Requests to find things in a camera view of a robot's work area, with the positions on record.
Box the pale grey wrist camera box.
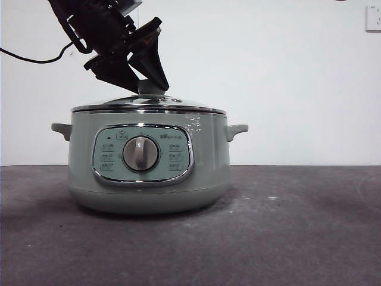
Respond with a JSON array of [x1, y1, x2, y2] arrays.
[[118, 0, 143, 14]]

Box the glass lid with green knob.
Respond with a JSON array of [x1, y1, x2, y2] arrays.
[[71, 79, 228, 114]]

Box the white wall socket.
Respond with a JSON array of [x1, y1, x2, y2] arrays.
[[365, 5, 381, 32]]

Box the black cable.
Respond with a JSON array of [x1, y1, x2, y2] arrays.
[[0, 41, 74, 64]]

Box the pale green electric cooking pot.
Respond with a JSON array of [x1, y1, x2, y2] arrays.
[[51, 106, 249, 216]]

